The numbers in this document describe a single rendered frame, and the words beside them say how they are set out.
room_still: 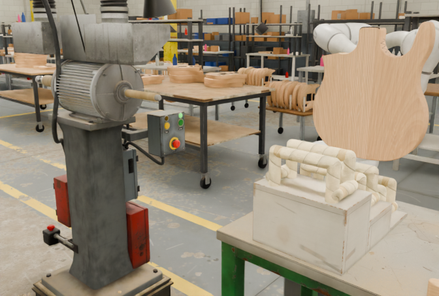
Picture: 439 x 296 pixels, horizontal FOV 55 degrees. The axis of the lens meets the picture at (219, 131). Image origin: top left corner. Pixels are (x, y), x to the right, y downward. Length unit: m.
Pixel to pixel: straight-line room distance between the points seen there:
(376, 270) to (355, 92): 0.53
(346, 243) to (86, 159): 1.26
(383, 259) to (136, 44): 1.01
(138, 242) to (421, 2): 11.17
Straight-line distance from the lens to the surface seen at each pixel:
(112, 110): 1.81
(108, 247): 2.18
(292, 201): 1.10
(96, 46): 1.67
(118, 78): 1.81
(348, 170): 1.11
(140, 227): 2.24
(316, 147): 1.14
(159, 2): 1.70
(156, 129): 1.99
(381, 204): 1.31
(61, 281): 2.35
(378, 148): 1.36
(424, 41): 1.28
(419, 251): 1.29
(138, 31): 1.51
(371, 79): 1.34
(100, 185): 2.04
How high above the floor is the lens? 1.51
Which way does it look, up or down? 14 degrees down
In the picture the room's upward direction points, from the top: straight up
